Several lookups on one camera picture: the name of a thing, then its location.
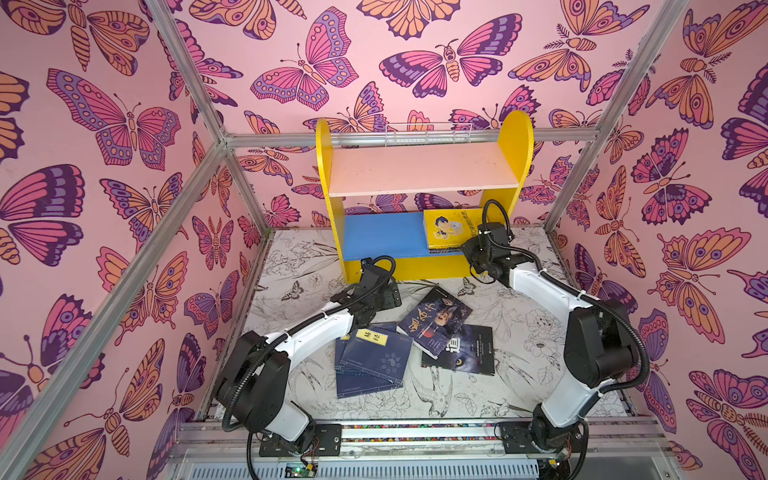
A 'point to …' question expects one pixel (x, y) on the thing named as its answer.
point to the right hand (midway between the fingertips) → (463, 240)
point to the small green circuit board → (297, 470)
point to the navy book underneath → (351, 382)
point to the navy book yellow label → (379, 354)
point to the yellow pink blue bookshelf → (378, 195)
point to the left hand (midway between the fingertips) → (391, 290)
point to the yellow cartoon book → (447, 230)
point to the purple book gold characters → (433, 321)
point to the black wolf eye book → (470, 351)
